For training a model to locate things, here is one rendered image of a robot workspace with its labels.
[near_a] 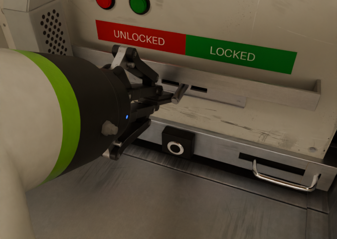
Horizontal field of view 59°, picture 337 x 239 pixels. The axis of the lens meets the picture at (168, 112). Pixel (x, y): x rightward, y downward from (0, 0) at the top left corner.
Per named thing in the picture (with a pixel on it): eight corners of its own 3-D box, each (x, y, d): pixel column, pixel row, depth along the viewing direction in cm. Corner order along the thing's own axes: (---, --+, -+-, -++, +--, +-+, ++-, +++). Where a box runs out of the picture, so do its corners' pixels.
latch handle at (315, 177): (317, 196, 47) (319, 193, 47) (248, 176, 51) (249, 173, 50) (317, 172, 51) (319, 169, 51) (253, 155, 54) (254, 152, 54)
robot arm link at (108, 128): (81, 206, 20) (102, 66, 18) (-48, 157, 23) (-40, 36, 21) (123, 177, 25) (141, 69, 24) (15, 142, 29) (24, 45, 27)
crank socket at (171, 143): (189, 162, 56) (191, 142, 53) (160, 153, 58) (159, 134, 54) (194, 152, 58) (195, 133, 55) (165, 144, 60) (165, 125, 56)
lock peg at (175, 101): (180, 108, 47) (181, 87, 44) (167, 105, 48) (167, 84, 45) (193, 87, 51) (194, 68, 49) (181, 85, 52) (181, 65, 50)
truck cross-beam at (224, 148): (327, 192, 51) (340, 168, 47) (66, 118, 67) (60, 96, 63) (327, 171, 55) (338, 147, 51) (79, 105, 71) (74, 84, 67)
